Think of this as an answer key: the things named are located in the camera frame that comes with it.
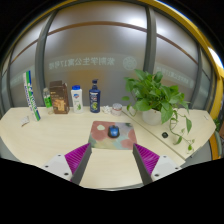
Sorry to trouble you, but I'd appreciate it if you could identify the white bottle with blue cap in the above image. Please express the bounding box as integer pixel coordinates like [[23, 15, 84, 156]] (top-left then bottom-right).
[[70, 85, 84, 115]]

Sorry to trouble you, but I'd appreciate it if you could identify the brown carton box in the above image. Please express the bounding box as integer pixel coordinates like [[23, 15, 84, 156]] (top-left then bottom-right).
[[48, 80, 71, 115]]

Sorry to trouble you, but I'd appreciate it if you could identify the floral pastel mouse pad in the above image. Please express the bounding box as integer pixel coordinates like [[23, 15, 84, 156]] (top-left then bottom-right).
[[87, 120, 138, 151]]

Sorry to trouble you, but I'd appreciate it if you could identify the small round white jar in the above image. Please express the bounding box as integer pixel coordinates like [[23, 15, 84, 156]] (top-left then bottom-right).
[[111, 102, 124, 117]]

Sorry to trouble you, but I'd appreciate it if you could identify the small white packet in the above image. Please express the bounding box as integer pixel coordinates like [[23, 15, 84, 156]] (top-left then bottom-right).
[[20, 115, 31, 127]]

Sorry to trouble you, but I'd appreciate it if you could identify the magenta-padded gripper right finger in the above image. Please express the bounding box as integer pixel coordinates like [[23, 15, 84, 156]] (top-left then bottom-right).
[[132, 143, 183, 186]]

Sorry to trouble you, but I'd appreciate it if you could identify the green and white tube box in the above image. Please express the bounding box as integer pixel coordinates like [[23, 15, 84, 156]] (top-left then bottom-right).
[[22, 70, 42, 122]]

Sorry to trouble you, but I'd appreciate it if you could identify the crumpled white tissue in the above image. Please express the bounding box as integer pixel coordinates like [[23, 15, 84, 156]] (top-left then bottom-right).
[[100, 105, 113, 115]]

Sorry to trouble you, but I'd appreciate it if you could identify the clear green-labelled bottle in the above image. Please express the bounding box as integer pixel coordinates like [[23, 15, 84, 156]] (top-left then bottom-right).
[[42, 87, 55, 115]]

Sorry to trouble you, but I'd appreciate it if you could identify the dark blue pump bottle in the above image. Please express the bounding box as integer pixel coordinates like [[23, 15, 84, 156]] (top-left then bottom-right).
[[88, 78, 102, 114]]

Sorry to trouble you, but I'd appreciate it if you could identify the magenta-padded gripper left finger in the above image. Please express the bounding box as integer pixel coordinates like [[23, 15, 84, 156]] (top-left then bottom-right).
[[41, 142, 93, 186]]

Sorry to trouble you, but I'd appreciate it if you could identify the potted green plant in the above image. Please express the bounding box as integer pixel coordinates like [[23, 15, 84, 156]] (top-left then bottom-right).
[[120, 68, 196, 152]]

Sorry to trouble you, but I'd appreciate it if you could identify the blue computer mouse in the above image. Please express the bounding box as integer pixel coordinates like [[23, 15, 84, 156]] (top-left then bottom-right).
[[107, 125, 121, 139]]

